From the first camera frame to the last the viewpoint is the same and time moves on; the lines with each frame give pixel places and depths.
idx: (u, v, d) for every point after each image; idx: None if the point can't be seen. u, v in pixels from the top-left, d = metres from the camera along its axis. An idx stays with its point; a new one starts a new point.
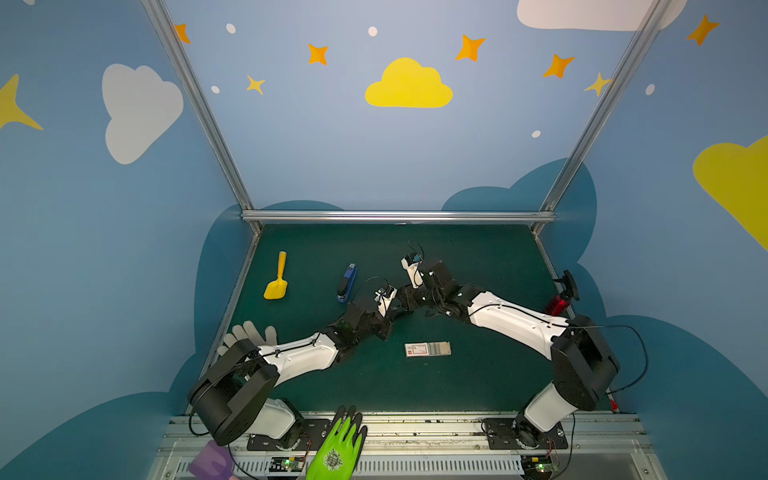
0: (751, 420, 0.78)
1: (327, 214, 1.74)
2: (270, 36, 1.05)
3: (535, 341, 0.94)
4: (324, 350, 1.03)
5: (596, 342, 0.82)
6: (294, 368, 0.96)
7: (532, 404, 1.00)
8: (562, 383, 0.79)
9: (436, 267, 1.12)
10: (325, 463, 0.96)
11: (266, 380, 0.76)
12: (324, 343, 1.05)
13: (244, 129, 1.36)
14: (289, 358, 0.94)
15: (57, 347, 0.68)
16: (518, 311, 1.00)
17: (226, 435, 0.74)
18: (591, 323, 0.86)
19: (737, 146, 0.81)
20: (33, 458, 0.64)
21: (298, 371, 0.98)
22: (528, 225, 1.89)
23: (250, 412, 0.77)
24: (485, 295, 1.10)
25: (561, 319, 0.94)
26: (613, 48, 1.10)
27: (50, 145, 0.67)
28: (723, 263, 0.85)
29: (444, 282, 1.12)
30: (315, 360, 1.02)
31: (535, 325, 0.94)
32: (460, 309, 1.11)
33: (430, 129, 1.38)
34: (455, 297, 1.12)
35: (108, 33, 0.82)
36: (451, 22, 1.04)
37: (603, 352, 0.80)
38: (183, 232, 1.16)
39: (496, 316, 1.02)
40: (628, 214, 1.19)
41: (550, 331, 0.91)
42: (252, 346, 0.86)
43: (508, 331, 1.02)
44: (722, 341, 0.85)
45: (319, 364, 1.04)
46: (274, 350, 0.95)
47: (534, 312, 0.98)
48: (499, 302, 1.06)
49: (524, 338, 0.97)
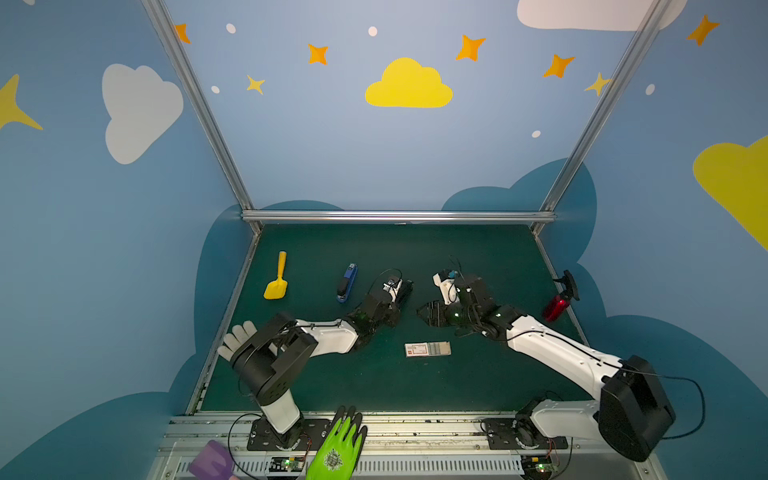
0: (752, 421, 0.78)
1: (327, 214, 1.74)
2: (271, 36, 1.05)
3: (583, 377, 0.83)
4: (347, 333, 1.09)
5: (652, 389, 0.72)
6: (324, 343, 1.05)
7: (543, 409, 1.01)
8: (609, 426, 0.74)
9: (474, 283, 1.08)
10: (325, 463, 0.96)
11: (306, 346, 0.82)
12: (348, 326, 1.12)
13: (244, 129, 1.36)
14: (321, 333, 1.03)
15: (56, 346, 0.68)
16: (564, 343, 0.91)
17: (266, 397, 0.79)
18: (647, 366, 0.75)
19: (738, 146, 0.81)
20: (33, 458, 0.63)
21: (325, 348, 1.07)
22: (528, 226, 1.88)
23: (289, 376, 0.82)
24: (526, 320, 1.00)
25: (614, 359, 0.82)
26: (612, 48, 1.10)
27: (50, 145, 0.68)
28: (723, 264, 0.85)
29: (480, 300, 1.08)
30: (340, 340, 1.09)
31: (583, 361, 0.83)
32: (498, 330, 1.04)
33: (430, 129, 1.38)
34: (492, 317, 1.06)
35: (108, 34, 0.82)
36: (451, 22, 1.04)
37: (658, 400, 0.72)
38: (182, 232, 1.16)
39: (538, 346, 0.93)
40: (628, 214, 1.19)
41: (600, 370, 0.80)
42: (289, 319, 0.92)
43: (551, 362, 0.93)
44: (722, 340, 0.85)
45: (341, 346, 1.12)
46: (309, 324, 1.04)
47: (583, 346, 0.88)
48: (543, 330, 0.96)
49: (572, 374, 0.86)
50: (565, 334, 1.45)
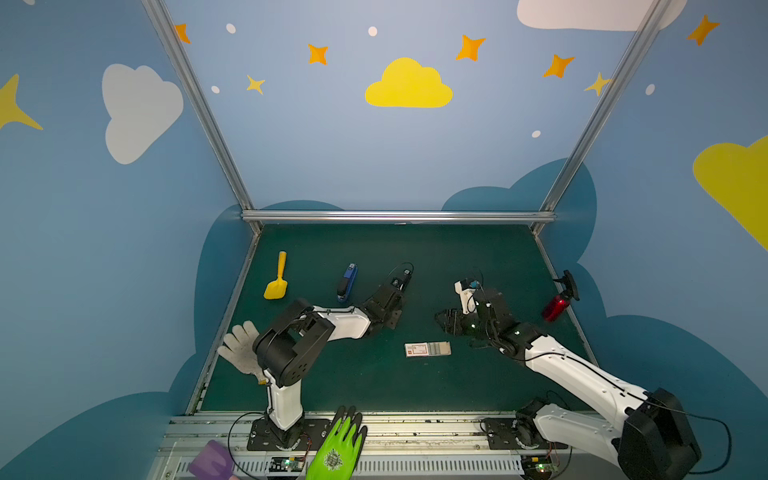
0: (753, 421, 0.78)
1: (327, 214, 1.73)
2: (270, 36, 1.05)
3: (604, 406, 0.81)
4: (361, 319, 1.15)
5: (679, 425, 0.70)
6: (338, 328, 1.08)
7: (550, 415, 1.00)
8: (629, 458, 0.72)
9: (494, 299, 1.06)
10: (325, 463, 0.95)
11: (325, 329, 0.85)
12: (361, 312, 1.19)
13: (244, 129, 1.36)
14: (337, 318, 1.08)
15: (56, 346, 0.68)
16: (586, 368, 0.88)
17: (287, 378, 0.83)
18: (675, 401, 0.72)
19: (738, 146, 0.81)
20: (33, 458, 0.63)
21: (339, 333, 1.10)
22: (528, 226, 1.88)
23: (308, 358, 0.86)
24: (547, 341, 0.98)
25: (639, 390, 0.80)
26: (612, 48, 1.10)
27: (50, 144, 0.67)
28: (723, 264, 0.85)
29: (500, 316, 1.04)
30: (353, 325, 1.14)
31: (605, 389, 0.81)
32: (516, 349, 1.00)
33: (430, 128, 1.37)
34: (510, 335, 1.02)
35: (108, 34, 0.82)
36: (451, 22, 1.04)
37: (684, 436, 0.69)
38: (182, 232, 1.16)
39: (558, 369, 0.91)
40: (628, 214, 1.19)
41: (624, 401, 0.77)
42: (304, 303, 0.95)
43: (572, 387, 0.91)
44: (722, 340, 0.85)
45: (353, 332, 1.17)
46: (325, 309, 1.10)
47: (607, 374, 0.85)
48: (564, 352, 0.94)
49: (592, 402, 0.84)
50: (564, 334, 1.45)
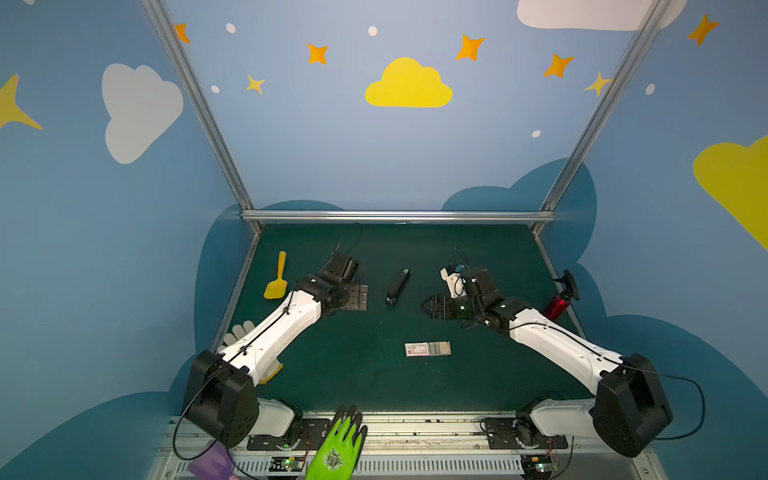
0: (753, 420, 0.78)
1: (327, 214, 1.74)
2: (270, 35, 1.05)
3: (581, 372, 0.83)
4: (301, 314, 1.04)
5: (651, 388, 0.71)
6: (275, 346, 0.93)
7: (543, 407, 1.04)
8: (602, 422, 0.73)
9: (480, 275, 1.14)
10: (325, 463, 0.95)
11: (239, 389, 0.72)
12: (299, 306, 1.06)
13: (243, 128, 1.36)
14: (262, 346, 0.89)
15: (57, 347, 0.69)
16: (566, 337, 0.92)
17: (231, 438, 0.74)
18: (648, 364, 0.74)
19: (737, 146, 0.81)
20: (33, 458, 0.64)
21: (279, 347, 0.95)
22: (528, 226, 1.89)
23: (246, 410, 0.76)
24: (530, 312, 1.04)
25: (615, 356, 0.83)
26: (613, 47, 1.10)
27: (50, 144, 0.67)
28: (723, 264, 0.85)
29: (486, 292, 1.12)
30: (295, 325, 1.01)
31: (583, 355, 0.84)
32: (501, 321, 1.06)
33: (430, 128, 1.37)
34: (496, 307, 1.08)
35: (108, 34, 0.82)
36: (451, 22, 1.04)
37: (656, 399, 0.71)
38: (182, 232, 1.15)
39: (540, 338, 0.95)
40: (629, 215, 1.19)
41: (600, 364, 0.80)
42: (214, 355, 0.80)
43: (552, 357, 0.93)
44: (723, 340, 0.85)
45: (300, 327, 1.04)
46: (240, 349, 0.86)
47: (585, 342, 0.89)
48: (546, 323, 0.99)
49: (571, 369, 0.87)
50: None
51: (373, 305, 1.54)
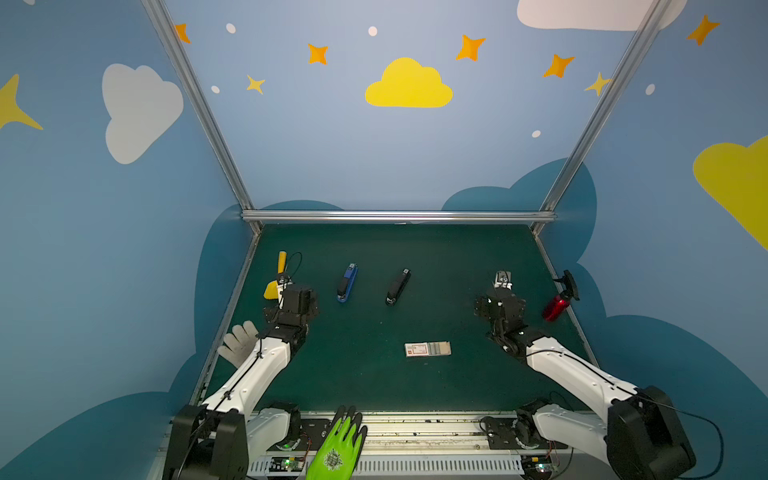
0: (754, 421, 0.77)
1: (327, 214, 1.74)
2: (270, 35, 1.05)
3: (594, 399, 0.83)
4: (274, 355, 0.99)
5: (667, 422, 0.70)
6: (256, 389, 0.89)
7: (546, 412, 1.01)
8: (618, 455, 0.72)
9: (507, 298, 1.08)
10: (325, 463, 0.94)
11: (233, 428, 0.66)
12: (272, 347, 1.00)
13: (243, 128, 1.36)
14: (244, 389, 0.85)
15: (56, 347, 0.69)
16: (581, 364, 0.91)
17: None
18: (665, 398, 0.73)
19: (738, 147, 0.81)
20: (33, 458, 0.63)
21: (260, 388, 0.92)
22: (528, 226, 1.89)
23: (239, 456, 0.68)
24: (548, 339, 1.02)
25: (630, 386, 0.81)
26: (613, 48, 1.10)
27: (51, 144, 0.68)
28: (724, 264, 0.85)
29: (510, 315, 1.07)
30: (271, 367, 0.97)
31: (596, 383, 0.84)
32: (518, 348, 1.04)
33: (430, 128, 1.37)
34: (516, 334, 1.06)
35: (108, 34, 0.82)
36: (450, 22, 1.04)
37: (673, 435, 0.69)
38: (181, 232, 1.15)
39: (554, 365, 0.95)
40: (629, 215, 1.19)
41: (612, 393, 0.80)
42: (198, 407, 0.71)
43: (567, 384, 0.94)
44: (724, 340, 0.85)
45: (278, 366, 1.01)
46: (222, 395, 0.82)
47: (599, 369, 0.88)
48: (562, 350, 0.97)
49: (584, 395, 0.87)
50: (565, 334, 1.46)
51: (373, 305, 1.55)
